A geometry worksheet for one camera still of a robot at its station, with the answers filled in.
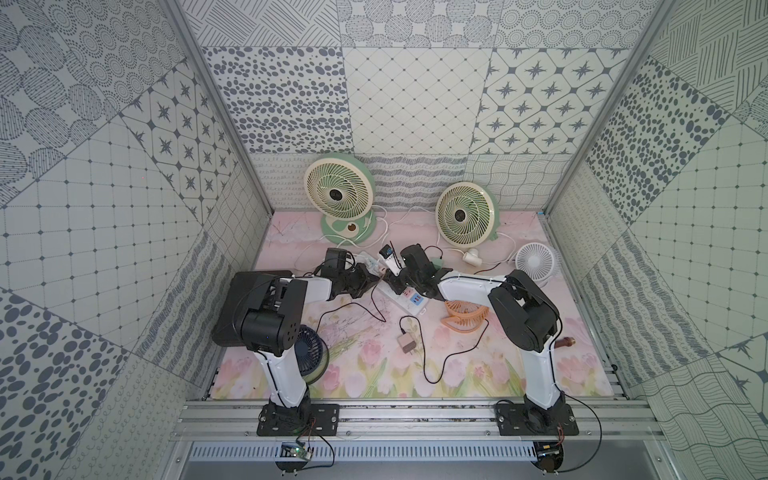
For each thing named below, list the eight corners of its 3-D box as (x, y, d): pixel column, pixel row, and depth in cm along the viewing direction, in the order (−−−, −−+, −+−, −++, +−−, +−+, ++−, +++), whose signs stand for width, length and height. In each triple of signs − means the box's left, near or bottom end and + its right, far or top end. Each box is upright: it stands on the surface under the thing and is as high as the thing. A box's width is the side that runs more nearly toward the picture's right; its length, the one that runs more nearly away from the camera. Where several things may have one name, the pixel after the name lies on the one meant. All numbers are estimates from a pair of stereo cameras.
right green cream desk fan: (439, 253, 108) (446, 217, 93) (435, 217, 119) (440, 180, 105) (488, 253, 108) (502, 217, 93) (479, 217, 119) (491, 180, 105)
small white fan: (534, 293, 100) (550, 272, 90) (508, 267, 107) (520, 245, 96) (550, 283, 103) (568, 261, 92) (524, 258, 109) (537, 235, 99)
